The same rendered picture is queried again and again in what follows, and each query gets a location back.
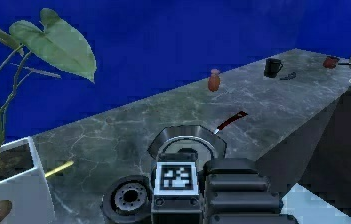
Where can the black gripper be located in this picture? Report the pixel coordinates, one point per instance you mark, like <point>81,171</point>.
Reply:
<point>127,198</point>

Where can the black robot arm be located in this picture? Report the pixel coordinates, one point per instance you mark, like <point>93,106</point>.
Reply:
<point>216,190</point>

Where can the yellow pencil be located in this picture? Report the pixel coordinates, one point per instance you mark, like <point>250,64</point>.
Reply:
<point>59,169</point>

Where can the brown pepper shaker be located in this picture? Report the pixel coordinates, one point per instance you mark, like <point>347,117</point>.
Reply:
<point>213,81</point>

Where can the green house plant white pot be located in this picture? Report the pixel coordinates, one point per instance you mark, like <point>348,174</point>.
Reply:
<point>54,43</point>

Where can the black mug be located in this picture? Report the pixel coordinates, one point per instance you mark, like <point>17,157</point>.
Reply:
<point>271,67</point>

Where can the small black utensil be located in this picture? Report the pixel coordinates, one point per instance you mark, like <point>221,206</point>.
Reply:
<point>288,76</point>

